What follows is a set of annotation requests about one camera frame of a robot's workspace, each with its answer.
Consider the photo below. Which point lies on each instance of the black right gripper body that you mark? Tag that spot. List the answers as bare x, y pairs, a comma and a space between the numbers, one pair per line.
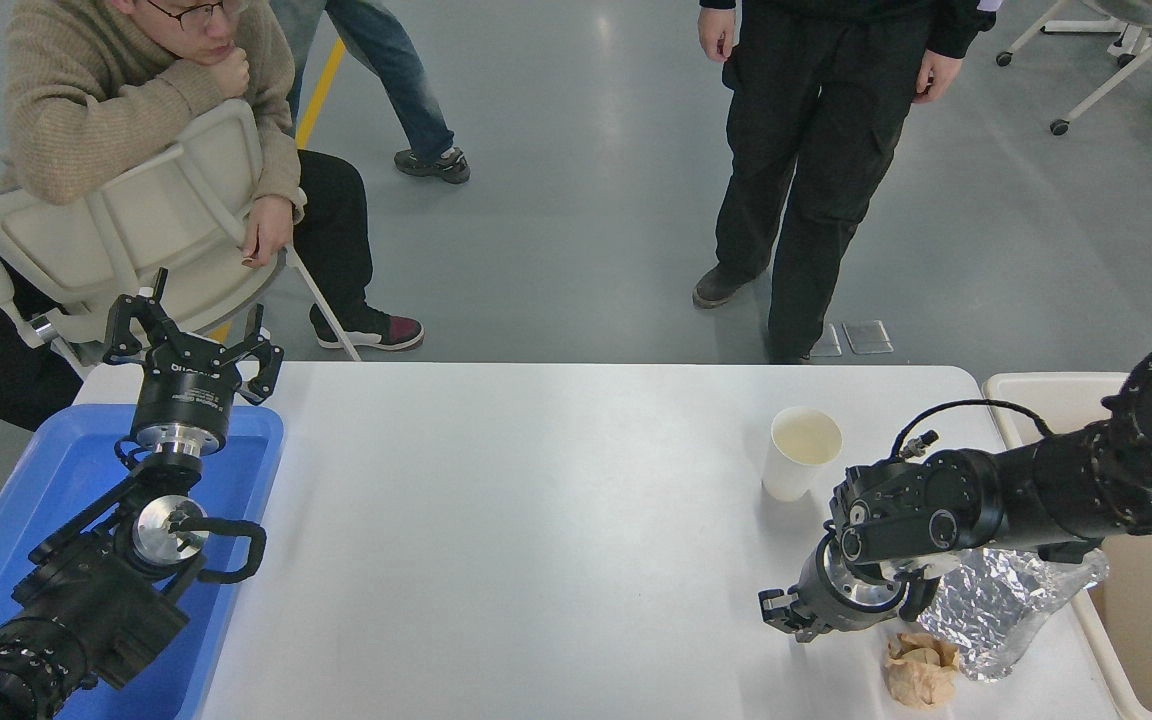
821, 600

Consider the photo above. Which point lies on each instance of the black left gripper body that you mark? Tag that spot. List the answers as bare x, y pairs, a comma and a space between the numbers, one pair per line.
186, 390

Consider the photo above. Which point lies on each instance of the white paper cup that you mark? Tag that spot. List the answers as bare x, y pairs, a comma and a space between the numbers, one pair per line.
796, 460

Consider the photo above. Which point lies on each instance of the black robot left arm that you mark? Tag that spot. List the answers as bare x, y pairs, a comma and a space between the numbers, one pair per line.
86, 600

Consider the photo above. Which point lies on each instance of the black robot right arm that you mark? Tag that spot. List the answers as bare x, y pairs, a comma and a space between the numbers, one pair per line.
1056, 480

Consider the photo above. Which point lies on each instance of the person's left hand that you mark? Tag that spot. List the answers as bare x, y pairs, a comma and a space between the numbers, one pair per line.
268, 228
938, 78

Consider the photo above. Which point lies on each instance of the person's right hand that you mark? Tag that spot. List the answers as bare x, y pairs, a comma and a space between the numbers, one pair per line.
229, 72
716, 32

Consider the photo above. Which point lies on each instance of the white plastic chair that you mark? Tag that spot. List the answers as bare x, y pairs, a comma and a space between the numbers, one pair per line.
156, 240

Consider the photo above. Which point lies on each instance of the crumpled tan paper ball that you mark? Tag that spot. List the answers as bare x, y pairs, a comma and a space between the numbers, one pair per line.
921, 670

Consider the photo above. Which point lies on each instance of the blue plastic tray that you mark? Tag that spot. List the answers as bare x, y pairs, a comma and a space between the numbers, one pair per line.
56, 480

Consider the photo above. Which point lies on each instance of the crumpled silver foil tray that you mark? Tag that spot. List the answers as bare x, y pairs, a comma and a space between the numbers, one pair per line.
996, 610

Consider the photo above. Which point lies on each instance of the person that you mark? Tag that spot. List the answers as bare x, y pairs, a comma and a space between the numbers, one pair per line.
86, 90
816, 150
396, 60

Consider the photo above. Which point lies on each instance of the clear floor plate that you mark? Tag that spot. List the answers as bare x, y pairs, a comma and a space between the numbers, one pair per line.
828, 342
868, 337

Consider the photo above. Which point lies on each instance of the large pale plastic bin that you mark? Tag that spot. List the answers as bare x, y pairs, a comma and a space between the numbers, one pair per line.
1151, 620

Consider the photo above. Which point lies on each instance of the white wheeled office chair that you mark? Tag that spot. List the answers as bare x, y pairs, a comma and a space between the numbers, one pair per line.
1126, 60

